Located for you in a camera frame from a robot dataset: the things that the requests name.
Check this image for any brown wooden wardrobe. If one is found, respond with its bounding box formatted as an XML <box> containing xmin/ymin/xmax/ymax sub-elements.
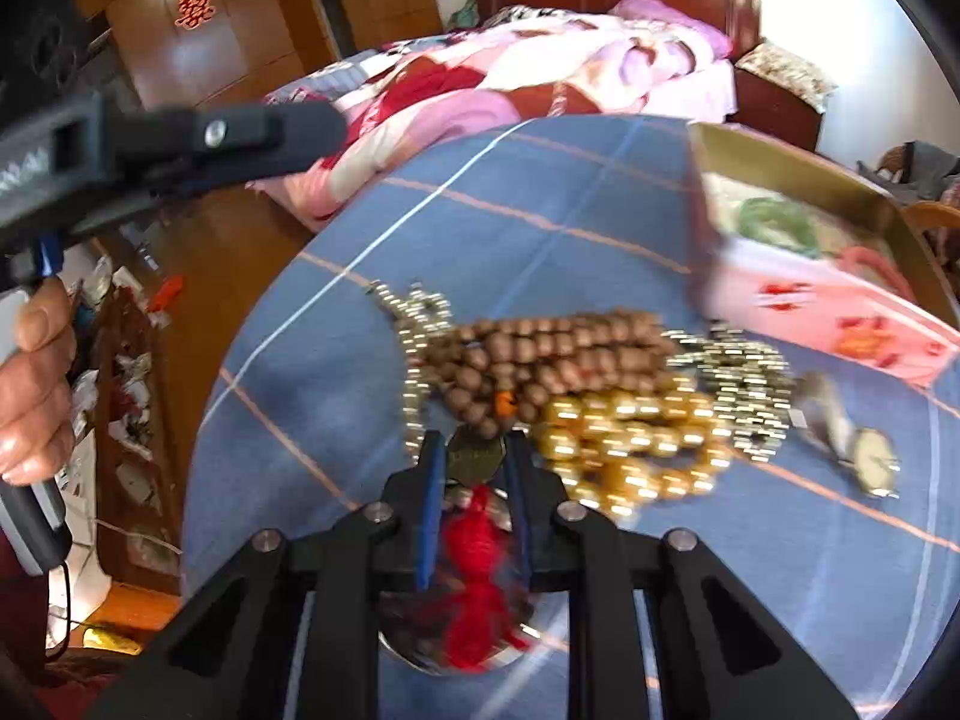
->
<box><xmin>67</xmin><ymin>0</ymin><xmax>443</xmax><ymax>137</ymax></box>

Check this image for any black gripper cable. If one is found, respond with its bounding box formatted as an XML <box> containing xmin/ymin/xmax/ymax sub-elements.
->
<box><xmin>45</xmin><ymin>561</ymin><xmax>74</xmax><ymax>653</ymax></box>

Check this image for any gold pearl necklace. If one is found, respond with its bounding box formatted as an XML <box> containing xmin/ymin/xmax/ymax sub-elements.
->
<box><xmin>529</xmin><ymin>379</ymin><xmax>734</xmax><ymax>517</ymax></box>

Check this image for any green jade bangle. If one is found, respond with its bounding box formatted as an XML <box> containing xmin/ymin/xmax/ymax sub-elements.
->
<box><xmin>731</xmin><ymin>199</ymin><xmax>826</xmax><ymax>257</ymax></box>

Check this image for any person's left hand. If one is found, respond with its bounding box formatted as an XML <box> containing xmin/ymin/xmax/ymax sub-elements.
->
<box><xmin>0</xmin><ymin>279</ymin><xmax>77</xmax><ymax>486</ymax></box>

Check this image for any red wooden nightstand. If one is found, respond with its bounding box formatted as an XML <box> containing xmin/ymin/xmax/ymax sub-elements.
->
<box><xmin>731</xmin><ymin>64</ymin><xmax>824</xmax><ymax>152</ymax></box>

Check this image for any pink patchwork quilt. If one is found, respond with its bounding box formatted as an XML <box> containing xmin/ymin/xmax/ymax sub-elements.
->
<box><xmin>262</xmin><ymin>4</ymin><xmax>732</xmax><ymax>233</ymax></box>

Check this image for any pink tin box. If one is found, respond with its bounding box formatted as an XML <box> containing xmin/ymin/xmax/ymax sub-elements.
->
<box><xmin>686</xmin><ymin>122</ymin><xmax>960</xmax><ymax>391</ymax></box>

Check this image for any cluttered wooden shelf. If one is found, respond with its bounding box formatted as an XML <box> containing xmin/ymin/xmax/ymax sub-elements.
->
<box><xmin>69</xmin><ymin>255</ymin><xmax>186</xmax><ymax>595</ymax></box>

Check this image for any pink pillow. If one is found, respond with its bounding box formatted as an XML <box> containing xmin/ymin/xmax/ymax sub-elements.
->
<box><xmin>611</xmin><ymin>0</ymin><xmax>734</xmax><ymax>59</ymax></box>

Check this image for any orange plastic item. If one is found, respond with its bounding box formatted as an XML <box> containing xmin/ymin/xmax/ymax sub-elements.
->
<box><xmin>148</xmin><ymin>276</ymin><xmax>185</xmax><ymax>314</ymax></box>

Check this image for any person's dark red clothing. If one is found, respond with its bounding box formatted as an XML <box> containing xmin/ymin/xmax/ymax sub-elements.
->
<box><xmin>0</xmin><ymin>540</ymin><xmax>113</xmax><ymax>720</ymax></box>

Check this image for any dark grey garment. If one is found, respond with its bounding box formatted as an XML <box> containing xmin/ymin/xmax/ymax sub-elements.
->
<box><xmin>896</xmin><ymin>139</ymin><xmax>960</xmax><ymax>200</ymax></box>

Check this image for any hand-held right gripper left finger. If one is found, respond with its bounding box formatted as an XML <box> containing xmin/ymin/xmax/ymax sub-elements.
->
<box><xmin>86</xmin><ymin>431</ymin><xmax>451</xmax><ymax>720</ymax></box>

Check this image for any wicker chair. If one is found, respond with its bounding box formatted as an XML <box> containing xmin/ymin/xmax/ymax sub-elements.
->
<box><xmin>859</xmin><ymin>141</ymin><xmax>960</xmax><ymax>278</ymax></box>

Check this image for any floral cushion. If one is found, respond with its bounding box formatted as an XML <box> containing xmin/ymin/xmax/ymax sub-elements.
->
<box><xmin>739</xmin><ymin>41</ymin><xmax>839</xmax><ymax>102</ymax></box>

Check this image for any grey plaid blanket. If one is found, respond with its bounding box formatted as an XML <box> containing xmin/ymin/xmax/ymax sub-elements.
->
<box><xmin>266</xmin><ymin>51</ymin><xmax>377</xmax><ymax>104</ymax></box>

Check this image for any silver bead chain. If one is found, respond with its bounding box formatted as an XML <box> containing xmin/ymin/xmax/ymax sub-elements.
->
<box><xmin>664</xmin><ymin>322</ymin><xmax>797</xmax><ymax>460</ymax></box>
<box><xmin>370</xmin><ymin>281</ymin><xmax>456</xmax><ymax>466</ymax></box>

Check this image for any silver wristwatch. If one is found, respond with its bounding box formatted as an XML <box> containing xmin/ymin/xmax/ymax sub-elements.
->
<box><xmin>793</xmin><ymin>371</ymin><xmax>902</xmax><ymax>500</ymax></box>

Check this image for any silver bangle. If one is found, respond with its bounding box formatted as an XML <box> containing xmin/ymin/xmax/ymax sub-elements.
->
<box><xmin>375</xmin><ymin>591</ymin><xmax>546</xmax><ymax>674</ymax></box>

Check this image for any yellow item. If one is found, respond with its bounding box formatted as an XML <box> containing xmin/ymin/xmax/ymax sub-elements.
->
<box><xmin>82</xmin><ymin>626</ymin><xmax>143</xmax><ymax>655</ymax></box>

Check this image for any pink bed sheet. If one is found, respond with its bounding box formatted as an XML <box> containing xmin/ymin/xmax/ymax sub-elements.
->
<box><xmin>637</xmin><ymin>58</ymin><xmax>734</xmax><ymax>125</ymax></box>

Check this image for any blue plaid cloth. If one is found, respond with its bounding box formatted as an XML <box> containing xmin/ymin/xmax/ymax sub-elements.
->
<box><xmin>184</xmin><ymin>114</ymin><xmax>960</xmax><ymax>720</ymax></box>

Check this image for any red bead string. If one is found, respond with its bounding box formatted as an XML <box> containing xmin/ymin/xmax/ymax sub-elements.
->
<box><xmin>439</xmin><ymin>426</ymin><xmax>522</xmax><ymax>674</ymax></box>

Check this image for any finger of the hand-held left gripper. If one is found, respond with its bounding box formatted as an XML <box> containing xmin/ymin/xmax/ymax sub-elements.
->
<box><xmin>97</xmin><ymin>99</ymin><xmax>349</xmax><ymax>220</ymax></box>

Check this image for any brown wooden bead necklace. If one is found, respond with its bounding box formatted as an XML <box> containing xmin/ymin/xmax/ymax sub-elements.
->
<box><xmin>420</xmin><ymin>309</ymin><xmax>676</xmax><ymax>442</ymax></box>

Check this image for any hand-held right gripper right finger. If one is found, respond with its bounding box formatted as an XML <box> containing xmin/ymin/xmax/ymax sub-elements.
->
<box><xmin>502</xmin><ymin>431</ymin><xmax>863</xmax><ymax>720</ymax></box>

